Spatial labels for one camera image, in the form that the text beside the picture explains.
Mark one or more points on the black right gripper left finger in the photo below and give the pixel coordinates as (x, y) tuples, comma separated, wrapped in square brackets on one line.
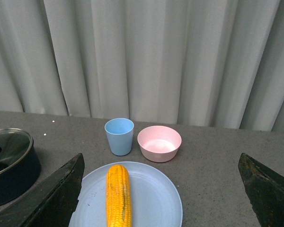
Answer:
[(52, 202)]

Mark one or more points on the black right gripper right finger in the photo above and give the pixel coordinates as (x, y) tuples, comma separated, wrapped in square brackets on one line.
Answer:
[(265, 190)]

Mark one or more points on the yellow corn cob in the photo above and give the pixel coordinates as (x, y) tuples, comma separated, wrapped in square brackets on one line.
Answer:
[(118, 197)]

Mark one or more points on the glass lid with blue knob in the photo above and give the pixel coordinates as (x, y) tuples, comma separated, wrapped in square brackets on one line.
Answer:
[(15, 144)]

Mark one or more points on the black cooking pot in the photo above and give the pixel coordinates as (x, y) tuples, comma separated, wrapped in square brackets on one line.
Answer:
[(17, 178)]

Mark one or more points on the light blue cup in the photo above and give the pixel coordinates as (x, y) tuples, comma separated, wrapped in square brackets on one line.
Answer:
[(119, 132)]

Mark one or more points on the light blue plate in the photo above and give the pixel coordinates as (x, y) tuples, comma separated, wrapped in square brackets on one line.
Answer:
[(155, 199)]

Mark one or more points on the pink bowl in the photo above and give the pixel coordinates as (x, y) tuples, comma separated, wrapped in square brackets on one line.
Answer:
[(159, 143)]

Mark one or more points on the grey curtain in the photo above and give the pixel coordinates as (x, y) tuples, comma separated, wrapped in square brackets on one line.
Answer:
[(213, 63)]

